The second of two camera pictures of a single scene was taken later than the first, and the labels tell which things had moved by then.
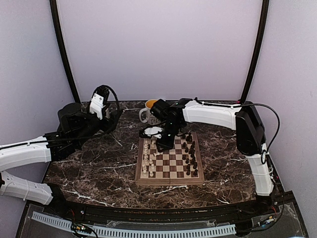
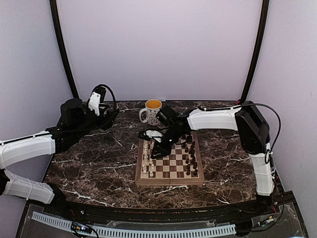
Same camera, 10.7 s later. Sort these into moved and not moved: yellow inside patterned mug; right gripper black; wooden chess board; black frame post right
Moved: right gripper black
Not moved: yellow inside patterned mug; wooden chess board; black frame post right
